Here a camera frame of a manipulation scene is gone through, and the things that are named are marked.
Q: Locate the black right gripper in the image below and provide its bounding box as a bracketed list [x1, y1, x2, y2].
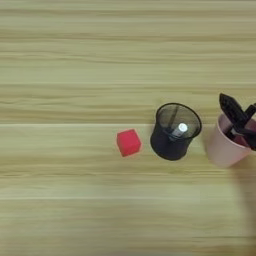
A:
[218, 92, 256, 152]

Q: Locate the pink plastic cup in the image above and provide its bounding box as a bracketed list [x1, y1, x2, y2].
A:
[205, 113, 256, 169]

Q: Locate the black mesh pen holder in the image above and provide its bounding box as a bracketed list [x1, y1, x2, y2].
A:
[149, 102, 203, 162]

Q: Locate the red foam cube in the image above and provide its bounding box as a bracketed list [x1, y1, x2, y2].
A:
[116, 128, 143, 158]

